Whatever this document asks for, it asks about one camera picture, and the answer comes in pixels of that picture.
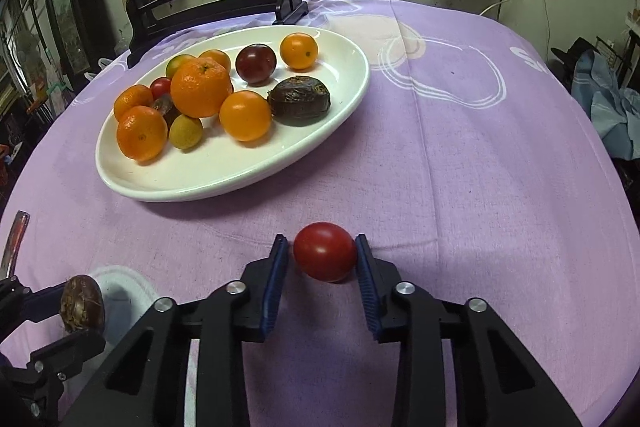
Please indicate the large orange mandarin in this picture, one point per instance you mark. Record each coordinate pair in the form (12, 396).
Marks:
(201, 88)

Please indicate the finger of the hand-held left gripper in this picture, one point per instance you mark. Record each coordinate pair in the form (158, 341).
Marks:
(45, 304)
(75, 347)

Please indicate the large red tomato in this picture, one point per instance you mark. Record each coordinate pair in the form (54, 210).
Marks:
(325, 252)

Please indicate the white oval plate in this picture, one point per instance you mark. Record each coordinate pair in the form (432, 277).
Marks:
(225, 167)

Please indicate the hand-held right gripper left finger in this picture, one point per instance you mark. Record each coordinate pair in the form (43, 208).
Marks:
(275, 292)

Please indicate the white plastic bag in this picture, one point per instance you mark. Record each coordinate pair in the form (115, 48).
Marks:
(102, 67)

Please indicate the red smartphone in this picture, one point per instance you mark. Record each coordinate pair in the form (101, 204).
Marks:
(14, 247)

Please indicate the red cherry tomato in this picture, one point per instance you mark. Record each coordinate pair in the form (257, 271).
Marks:
(160, 88)

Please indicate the small round kumquat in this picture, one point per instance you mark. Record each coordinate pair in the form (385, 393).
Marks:
(299, 52)
(215, 57)

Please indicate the greenish yellow tomato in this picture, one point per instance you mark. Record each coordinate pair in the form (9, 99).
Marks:
(175, 67)

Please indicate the dark red plum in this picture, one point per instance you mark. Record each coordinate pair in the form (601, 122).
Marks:
(256, 64)

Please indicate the purple tablecloth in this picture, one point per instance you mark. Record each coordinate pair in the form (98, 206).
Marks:
(450, 182)

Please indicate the blue cloth pile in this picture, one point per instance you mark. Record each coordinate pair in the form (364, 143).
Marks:
(605, 107)

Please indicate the smooth orange tomato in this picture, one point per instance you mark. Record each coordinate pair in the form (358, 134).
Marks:
(245, 115)

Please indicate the standing fan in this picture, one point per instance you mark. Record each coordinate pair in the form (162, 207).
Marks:
(25, 44)

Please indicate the yellow-green jujube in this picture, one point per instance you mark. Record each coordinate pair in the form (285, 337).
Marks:
(185, 133)

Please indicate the purplish dark water chestnut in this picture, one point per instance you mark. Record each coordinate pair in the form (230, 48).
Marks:
(82, 304)

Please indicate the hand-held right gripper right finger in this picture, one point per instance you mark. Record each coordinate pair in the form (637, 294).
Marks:
(367, 297)

